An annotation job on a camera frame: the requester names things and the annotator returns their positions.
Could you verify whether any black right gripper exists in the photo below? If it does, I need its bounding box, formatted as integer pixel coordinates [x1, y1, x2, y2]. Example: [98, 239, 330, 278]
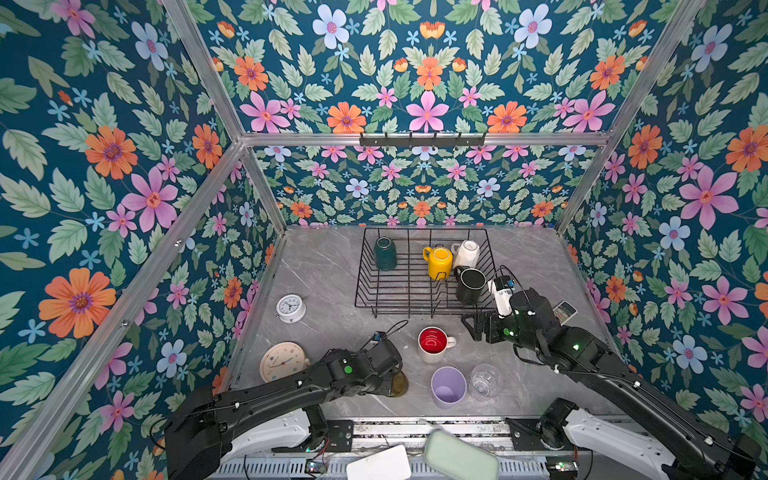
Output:
[459, 306, 543, 357]

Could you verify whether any black mug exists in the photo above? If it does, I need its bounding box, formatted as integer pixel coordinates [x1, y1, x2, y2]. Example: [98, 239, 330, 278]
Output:
[454, 266, 486, 305]

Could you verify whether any white ceramic mug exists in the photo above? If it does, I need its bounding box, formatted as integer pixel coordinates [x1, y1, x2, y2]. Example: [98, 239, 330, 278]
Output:
[451, 240, 480, 268]

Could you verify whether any yellow mug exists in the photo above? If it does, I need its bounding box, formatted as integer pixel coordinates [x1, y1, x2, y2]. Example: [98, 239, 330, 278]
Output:
[422, 246, 453, 281]

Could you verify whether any olive green glass tumbler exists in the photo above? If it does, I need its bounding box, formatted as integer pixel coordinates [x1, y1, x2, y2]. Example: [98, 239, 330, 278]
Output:
[386, 371, 409, 398]

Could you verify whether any dark green mug cream inside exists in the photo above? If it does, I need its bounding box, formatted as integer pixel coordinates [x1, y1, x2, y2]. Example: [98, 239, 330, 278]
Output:
[374, 237, 397, 271]

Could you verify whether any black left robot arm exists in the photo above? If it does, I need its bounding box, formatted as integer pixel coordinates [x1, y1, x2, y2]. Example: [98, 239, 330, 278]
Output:
[164, 339, 403, 479]

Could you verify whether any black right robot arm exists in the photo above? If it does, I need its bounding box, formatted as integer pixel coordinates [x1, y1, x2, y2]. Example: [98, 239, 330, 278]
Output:
[458, 289, 761, 479]

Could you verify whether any white mug red inside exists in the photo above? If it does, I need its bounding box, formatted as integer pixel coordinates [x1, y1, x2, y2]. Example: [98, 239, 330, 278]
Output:
[417, 326, 457, 364]

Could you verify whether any clear glass tumbler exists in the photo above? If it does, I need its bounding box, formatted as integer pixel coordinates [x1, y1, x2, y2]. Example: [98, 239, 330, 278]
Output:
[470, 364, 503, 398]

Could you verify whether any lilac plastic cup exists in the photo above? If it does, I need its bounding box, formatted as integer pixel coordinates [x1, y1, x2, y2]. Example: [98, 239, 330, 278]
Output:
[430, 366, 468, 409]

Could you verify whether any pale green rectangular box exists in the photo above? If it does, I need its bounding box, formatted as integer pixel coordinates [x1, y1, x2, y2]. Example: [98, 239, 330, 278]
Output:
[423, 430, 500, 480]

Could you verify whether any white rectangular box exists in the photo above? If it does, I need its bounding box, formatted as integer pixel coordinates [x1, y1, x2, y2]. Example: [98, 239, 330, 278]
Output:
[346, 445, 412, 480]

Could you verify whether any small white round timer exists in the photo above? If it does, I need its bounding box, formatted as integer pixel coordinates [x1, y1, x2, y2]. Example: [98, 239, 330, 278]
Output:
[275, 293, 307, 324]

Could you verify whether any beige alarm clock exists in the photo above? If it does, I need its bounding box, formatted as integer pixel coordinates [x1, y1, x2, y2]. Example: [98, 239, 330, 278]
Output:
[259, 342, 310, 382]

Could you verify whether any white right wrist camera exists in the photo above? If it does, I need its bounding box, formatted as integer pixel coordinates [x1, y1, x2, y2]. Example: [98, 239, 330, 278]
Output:
[487, 275, 515, 318]

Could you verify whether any black wire dish rack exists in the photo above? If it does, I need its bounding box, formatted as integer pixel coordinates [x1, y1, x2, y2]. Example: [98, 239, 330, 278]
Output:
[354, 227, 495, 317]

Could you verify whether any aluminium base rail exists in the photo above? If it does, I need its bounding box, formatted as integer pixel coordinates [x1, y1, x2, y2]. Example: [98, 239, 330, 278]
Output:
[323, 415, 679, 457]

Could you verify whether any black wall hook rail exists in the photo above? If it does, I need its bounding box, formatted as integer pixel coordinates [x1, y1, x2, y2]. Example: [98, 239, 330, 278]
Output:
[358, 132, 486, 149]

